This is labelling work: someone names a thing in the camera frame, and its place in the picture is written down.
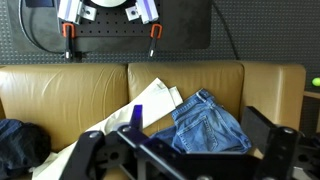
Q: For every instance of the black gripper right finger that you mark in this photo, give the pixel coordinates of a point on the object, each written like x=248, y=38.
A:
x=280, y=150

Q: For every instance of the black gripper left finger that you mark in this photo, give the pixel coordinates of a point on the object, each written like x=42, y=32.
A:
x=90, y=156

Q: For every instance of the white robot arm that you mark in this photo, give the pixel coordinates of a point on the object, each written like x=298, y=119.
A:
x=108, y=2

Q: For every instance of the tan leather couch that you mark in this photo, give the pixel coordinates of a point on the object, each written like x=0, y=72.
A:
x=66, y=100

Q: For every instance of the dark navy garment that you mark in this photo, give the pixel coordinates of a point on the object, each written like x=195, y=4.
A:
x=20, y=146

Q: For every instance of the green ball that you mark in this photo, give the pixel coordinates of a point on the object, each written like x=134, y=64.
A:
x=316, y=82

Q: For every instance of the cream trousers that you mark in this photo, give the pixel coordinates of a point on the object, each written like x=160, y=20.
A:
x=150, y=103

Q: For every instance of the blue denim jeans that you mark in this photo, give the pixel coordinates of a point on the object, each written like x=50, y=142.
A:
x=200, y=126

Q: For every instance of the orange black clamp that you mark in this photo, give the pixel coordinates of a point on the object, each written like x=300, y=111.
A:
x=68, y=40
x=154, y=43

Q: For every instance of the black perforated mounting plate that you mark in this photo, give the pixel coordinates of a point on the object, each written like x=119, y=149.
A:
x=113, y=26

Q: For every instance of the aluminium extrusion bar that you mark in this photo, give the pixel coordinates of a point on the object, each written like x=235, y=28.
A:
x=148, y=10
x=68, y=10

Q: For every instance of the black robot stand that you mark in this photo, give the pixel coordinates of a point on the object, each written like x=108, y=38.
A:
x=186, y=26

